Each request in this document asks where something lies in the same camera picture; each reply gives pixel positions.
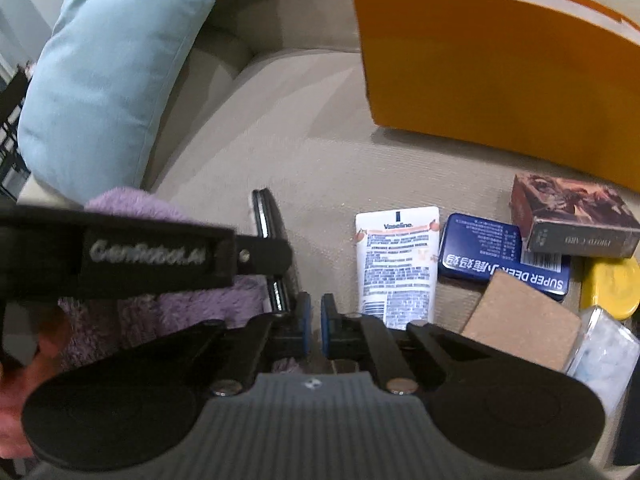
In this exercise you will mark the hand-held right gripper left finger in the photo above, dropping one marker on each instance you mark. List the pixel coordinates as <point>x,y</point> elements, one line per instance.
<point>303,312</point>

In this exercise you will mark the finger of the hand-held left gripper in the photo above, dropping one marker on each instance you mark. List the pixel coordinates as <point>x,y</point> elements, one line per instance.
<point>265,256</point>

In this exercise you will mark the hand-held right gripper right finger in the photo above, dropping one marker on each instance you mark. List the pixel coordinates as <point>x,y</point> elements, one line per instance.
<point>328,321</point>

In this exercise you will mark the black plaid case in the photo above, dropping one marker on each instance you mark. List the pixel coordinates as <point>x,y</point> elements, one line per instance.
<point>264,210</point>

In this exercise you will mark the white lotion tube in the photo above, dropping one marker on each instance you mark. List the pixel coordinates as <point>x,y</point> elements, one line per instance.
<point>395,260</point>

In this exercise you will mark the blue metal tin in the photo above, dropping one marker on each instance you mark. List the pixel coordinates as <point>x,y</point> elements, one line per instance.
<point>475,252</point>

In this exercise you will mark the small brown cardboard box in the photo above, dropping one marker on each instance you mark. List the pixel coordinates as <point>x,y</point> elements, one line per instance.
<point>520,315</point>

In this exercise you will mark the illustrated card box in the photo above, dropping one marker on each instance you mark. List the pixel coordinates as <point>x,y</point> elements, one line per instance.
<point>565,200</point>

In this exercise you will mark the orange cardboard box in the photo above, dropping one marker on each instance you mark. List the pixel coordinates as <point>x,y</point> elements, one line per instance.
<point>475,70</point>

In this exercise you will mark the clear plastic box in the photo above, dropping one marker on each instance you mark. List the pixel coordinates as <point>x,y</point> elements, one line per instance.
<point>607,355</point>

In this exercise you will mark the person's left hand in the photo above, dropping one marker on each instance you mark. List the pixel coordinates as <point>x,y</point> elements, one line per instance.
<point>12,410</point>

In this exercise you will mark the purple towel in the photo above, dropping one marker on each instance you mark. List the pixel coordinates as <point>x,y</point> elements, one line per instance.
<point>130,206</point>

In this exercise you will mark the black metal rack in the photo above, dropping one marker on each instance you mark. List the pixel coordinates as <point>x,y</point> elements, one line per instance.
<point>11,125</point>

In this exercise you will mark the light blue pillow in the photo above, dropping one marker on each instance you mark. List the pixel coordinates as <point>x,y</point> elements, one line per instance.
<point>115,60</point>

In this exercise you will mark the yellow round container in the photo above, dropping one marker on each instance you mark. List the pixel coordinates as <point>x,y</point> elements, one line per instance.
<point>612,282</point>

